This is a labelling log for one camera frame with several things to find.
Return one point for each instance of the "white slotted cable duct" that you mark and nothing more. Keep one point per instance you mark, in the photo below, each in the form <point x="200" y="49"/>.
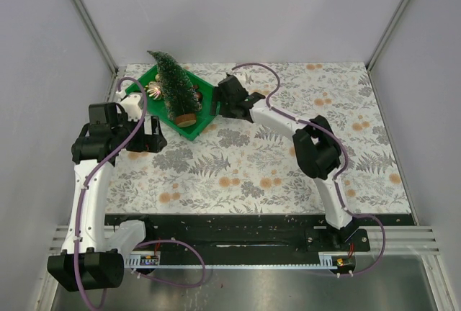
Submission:
<point x="224" y="259"/>

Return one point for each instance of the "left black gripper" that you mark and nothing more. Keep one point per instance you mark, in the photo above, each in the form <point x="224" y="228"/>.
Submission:
<point x="150" y="142"/>

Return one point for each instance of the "dark brown ball ornament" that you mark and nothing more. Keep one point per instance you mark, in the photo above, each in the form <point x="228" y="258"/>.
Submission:
<point x="199" y="96"/>

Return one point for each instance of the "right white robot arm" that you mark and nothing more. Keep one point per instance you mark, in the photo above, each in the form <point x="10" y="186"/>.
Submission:
<point x="317" y="152"/>

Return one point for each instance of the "aluminium rail profile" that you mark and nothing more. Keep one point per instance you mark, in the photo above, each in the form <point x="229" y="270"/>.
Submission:
<point x="417" y="240"/>

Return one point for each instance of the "right aluminium frame post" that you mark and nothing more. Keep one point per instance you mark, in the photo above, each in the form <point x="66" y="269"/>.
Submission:
<point x="391" y="26"/>

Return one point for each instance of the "aluminium frame post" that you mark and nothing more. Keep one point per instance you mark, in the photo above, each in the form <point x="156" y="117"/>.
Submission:
<point x="95" y="36"/>
<point x="391" y="26"/>

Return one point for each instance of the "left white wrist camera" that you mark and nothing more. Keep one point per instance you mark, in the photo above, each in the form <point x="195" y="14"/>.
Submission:
<point x="132" y="103"/>

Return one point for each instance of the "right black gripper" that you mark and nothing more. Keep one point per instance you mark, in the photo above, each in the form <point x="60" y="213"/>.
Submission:
<point x="215" y="98"/>

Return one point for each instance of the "silver gold ribbed ornament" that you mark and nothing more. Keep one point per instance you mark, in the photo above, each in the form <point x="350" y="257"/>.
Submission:
<point x="154" y="90"/>

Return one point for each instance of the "small frosted christmas tree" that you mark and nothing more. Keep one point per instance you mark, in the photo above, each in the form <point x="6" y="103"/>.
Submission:
<point x="180" y="101"/>

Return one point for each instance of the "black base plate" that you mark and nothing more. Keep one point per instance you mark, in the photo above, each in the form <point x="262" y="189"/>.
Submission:
<point x="243" y="232"/>

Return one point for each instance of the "floral patterned table mat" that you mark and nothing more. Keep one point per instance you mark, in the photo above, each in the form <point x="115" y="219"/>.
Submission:
<point x="234" y="166"/>

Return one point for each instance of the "left aluminium frame post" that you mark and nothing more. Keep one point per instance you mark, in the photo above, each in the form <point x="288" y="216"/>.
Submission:
<point x="95" y="36"/>

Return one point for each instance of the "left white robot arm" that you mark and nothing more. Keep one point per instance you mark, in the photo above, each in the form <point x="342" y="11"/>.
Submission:
<point x="88" y="259"/>

